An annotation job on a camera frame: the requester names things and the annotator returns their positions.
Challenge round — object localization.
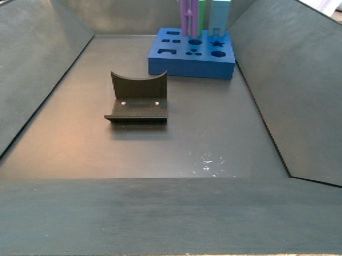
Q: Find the purple three-prong peg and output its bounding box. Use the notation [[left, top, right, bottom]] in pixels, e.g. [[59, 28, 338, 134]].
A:
[[181, 0, 199, 38]]

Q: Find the blue foam shape board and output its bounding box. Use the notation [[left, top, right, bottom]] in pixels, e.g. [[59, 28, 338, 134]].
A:
[[149, 28, 235, 80]]

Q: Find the light blue two-prong peg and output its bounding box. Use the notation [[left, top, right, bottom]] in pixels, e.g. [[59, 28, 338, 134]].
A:
[[209, 0, 231, 37]]

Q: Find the dark curved holder block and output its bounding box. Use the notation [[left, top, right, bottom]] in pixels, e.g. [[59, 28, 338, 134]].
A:
[[104, 73, 169, 122]]

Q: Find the green cylinder peg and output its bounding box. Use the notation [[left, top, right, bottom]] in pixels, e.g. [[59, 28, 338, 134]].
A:
[[198, 0, 206, 35]]

